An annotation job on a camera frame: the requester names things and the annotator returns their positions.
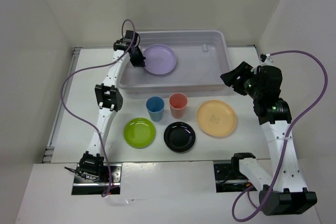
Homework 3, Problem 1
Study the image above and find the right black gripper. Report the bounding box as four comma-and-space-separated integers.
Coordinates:
220, 60, 263, 99

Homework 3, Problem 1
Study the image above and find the purple plastic plate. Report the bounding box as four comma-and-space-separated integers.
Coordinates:
143, 44, 177, 75

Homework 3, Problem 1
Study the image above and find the orange plastic plate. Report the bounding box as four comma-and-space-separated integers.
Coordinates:
196, 100, 237, 137

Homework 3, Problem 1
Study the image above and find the blue plastic cup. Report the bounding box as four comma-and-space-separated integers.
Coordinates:
146, 96, 164, 122

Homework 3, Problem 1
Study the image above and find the red plastic cup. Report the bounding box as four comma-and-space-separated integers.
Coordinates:
169, 93, 188, 119

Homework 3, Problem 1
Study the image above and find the green plastic plate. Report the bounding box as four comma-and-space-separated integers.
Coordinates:
123, 118, 156, 148

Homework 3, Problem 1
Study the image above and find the black plastic plate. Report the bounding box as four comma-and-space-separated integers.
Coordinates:
163, 122, 196, 154

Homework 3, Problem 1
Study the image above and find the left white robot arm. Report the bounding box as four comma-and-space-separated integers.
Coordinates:
77, 30, 145, 182

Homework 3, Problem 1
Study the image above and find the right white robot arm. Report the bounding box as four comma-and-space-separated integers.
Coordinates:
221, 62, 317, 216

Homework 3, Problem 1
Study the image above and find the lavender plastic bin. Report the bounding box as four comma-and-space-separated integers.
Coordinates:
120, 30, 232, 93

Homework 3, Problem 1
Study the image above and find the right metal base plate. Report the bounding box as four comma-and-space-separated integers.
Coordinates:
213, 162, 251, 193

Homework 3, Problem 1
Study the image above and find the metal base plate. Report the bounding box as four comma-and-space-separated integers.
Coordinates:
213, 162, 251, 193
71, 163, 122, 196

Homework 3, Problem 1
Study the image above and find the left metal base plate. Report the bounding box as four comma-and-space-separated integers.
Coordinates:
71, 163, 122, 196

